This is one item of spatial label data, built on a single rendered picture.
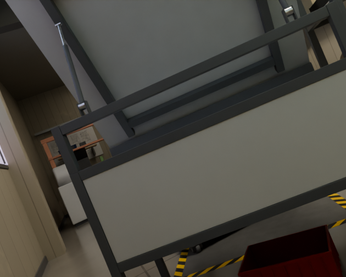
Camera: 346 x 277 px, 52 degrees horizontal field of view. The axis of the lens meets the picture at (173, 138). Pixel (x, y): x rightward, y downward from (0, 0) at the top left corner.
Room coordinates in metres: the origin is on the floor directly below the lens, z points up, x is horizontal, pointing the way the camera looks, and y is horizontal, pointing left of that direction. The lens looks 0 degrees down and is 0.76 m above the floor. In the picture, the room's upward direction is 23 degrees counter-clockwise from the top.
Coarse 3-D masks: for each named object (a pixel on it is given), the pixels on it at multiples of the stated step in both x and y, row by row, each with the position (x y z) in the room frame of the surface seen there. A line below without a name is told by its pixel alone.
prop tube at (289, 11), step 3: (279, 0) 1.32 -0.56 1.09; (282, 0) 1.31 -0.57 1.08; (285, 0) 1.31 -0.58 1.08; (282, 3) 1.31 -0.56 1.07; (285, 3) 1.30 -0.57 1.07; (282, 6) 1.31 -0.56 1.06; (285, 6) 1.30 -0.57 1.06; (288, 6) 1.30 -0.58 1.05; (285, 9) 1.29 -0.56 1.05; (288, 9) 1.29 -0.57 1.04; (291, 9) 1.29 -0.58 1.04; (288, 12) 1.29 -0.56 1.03; (291, 12) 1.29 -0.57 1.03; (288, 15) 1.30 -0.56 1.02; (291, 15) 1.31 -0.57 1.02
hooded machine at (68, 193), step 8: (56, 168) 6.86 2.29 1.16; (64, 168) 6.84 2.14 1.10; (56, 176) 6.75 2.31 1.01; (64, 176) 6.78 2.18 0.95; (64, 184) 6.74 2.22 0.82; (72, 184) 6.75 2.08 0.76; (64, 192) 6.68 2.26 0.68; (72, 192) 6.73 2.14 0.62; (64, 200) 6.66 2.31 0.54; (72, 200) 6.71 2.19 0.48; (72, 208) 6.69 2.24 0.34; (80, 208) 6.73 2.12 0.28; (72, 216) 6.67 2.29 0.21; (80, 216) 6.72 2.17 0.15; (80, 224) 6.73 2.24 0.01
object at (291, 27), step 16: (304, 16) 1.28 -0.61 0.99; (320, 16) 1.27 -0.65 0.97; (336, 16) 1.27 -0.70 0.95; (272, 32) 1.30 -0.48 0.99; (288, 32) 1.29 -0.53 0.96; (336, 32) 1.28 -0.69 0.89; (240, 48) 1.32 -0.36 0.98; (256, 48) 1.32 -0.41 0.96; (208, 64) 1.34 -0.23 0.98; (176, 80) 1.36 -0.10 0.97; (128, 96) 1.38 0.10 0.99; (144, 96) 1.38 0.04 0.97; (80, 112) 1.42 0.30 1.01; (96, 112) 1.41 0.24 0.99; (112, 112) 1.40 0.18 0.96; (64, 128) 1.43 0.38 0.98; (80, 128) 1.45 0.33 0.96; (64, 144) 1.43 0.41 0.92; (64, 160) 1.43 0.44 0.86
